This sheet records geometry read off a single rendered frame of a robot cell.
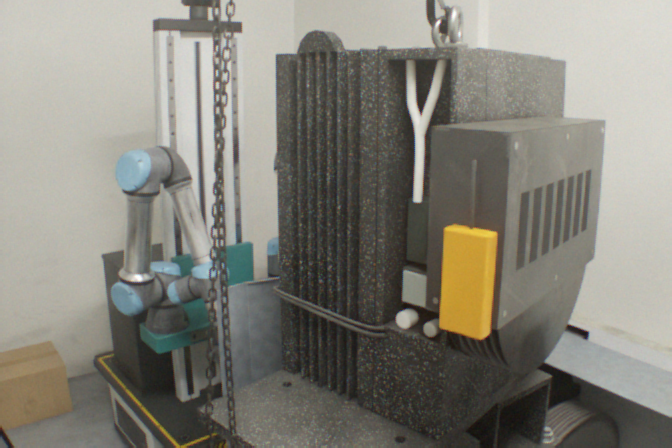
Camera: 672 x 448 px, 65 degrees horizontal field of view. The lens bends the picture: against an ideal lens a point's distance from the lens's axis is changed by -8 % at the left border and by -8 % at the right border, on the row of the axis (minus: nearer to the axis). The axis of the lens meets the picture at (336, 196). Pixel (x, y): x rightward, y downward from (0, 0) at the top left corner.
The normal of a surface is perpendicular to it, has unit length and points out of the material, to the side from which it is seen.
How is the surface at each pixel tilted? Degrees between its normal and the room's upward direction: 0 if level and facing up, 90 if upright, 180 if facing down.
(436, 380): 90
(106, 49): 90
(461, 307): 90
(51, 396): 90
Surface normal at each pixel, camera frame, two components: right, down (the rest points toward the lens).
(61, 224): 0.56, 0.16
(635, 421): -0.83, 0.11
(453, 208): -0.68, 0.14
